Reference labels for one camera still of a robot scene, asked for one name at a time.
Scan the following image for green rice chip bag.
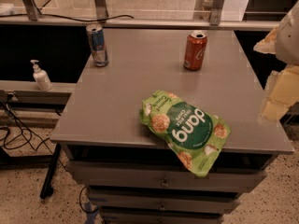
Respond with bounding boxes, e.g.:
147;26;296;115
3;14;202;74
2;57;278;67
139;91;231;177

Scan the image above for grey metal drawer cabinet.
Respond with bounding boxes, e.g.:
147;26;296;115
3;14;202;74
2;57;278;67
51;29;293;224

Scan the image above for orange soda can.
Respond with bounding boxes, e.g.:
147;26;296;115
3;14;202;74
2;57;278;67
183;30;207;71

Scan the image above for blue silver energy drink can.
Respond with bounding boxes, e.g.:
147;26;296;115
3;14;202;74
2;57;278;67
86;24;108;67

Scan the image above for white pump sanitizer bottle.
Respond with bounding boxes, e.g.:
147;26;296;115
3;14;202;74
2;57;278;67
31;60;52;91

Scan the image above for black table leg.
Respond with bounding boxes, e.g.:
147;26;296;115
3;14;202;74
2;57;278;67
39;144;61;200

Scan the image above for black floor cables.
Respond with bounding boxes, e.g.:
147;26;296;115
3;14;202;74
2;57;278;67
0;91;68;170

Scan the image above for grey metal railing frame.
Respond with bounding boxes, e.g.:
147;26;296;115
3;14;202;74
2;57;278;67
0;0;278;31

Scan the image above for black cable on ledge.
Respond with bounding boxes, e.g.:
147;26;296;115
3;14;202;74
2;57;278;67
0;12;135;22

